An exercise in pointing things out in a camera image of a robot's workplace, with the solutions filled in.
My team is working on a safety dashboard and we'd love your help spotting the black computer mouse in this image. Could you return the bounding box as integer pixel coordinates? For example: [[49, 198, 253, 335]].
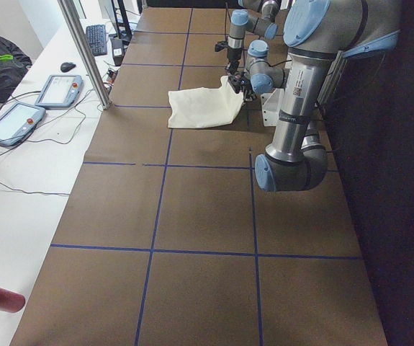
[[60, 62, 76, 73]]

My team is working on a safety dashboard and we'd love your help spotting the green object in hand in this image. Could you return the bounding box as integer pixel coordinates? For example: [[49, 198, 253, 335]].
[[0, 54, 14, 62]]

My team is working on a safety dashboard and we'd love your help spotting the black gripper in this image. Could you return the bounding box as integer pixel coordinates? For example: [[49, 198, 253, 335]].
[[225, 46, 243, 76], [240, 77, 256, 101]]

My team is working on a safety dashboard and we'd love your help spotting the grey teach pendant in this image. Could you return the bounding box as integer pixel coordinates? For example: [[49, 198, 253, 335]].
[[35, 75, 83, 109], [0, 102, 46, 146]]

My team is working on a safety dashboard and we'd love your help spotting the black keyboard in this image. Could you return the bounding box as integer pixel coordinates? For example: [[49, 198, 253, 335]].
[[85, 25, 107, 56]]

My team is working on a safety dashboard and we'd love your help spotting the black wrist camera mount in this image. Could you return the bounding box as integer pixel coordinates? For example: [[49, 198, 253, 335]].
[[228, 74, 247, 94], [214, 40, 229, 53]]

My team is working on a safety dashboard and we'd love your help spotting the cream long-sleeve cat shirt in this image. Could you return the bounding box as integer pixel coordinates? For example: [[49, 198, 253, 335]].
[[168, 76, 243, 129]]

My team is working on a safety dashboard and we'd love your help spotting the white camera mast with base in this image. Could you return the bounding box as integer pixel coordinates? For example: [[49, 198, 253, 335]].
[[260, 88, 318, 128]]

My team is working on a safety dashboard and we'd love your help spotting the aluminium frame post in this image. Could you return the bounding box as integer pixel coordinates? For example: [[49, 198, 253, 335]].
[[58, 0, 111, 110]]

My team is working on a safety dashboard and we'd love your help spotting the black power adapter brick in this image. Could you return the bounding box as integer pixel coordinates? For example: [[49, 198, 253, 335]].
[[110, 37, 125, 66]]

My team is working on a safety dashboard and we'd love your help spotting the far grey teach pendant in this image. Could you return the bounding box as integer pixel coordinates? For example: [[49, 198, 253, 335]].
[[35, 75, 83, 109]]

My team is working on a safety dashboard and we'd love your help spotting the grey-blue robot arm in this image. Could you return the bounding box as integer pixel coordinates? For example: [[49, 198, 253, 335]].
[[225, 0, 282, 75], [246, 1, 402, 192]]

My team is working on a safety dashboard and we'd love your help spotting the near grey teach pendant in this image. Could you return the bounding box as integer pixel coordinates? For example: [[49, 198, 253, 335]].
[[0, 102, 46, 146]]

